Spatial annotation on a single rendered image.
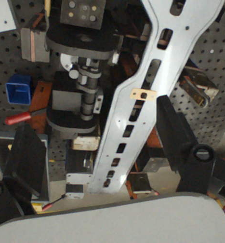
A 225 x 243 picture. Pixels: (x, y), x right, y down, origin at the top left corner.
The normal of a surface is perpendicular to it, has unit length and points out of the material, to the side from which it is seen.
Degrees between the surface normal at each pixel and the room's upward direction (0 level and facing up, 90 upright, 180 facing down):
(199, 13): 0
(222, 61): 0
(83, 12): 0
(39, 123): 90
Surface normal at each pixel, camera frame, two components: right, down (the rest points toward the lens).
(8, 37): 0.12, 0.69
